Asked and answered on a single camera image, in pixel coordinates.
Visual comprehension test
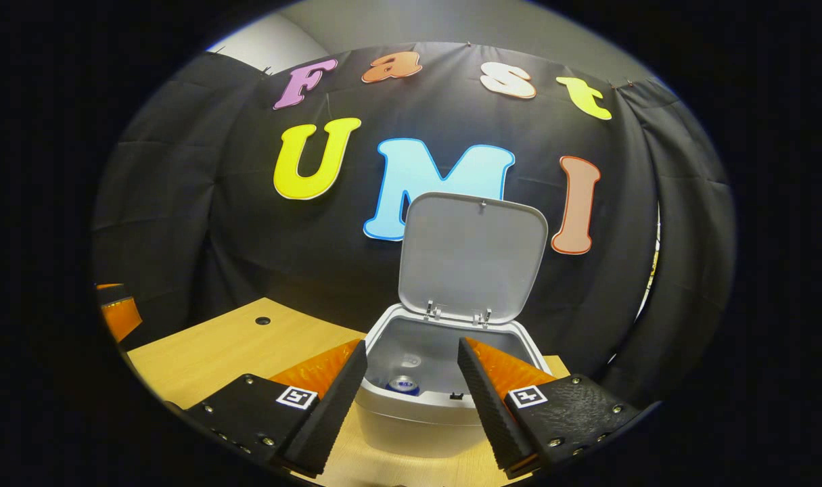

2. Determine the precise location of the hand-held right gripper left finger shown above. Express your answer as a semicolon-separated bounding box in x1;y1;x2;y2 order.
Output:
186;340;369;478

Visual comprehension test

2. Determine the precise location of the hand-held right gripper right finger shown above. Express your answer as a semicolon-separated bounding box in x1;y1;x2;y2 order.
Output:
457;337;643;480

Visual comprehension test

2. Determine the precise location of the wooden desktop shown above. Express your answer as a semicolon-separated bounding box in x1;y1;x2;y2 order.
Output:
127;298;572;487

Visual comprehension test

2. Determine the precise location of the white desktop garbage bin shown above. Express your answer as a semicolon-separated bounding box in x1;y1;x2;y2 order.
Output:
353;192;553;459

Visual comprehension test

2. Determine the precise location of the black backdrop cloth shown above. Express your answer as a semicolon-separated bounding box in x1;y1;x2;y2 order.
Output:
91;42;736;407

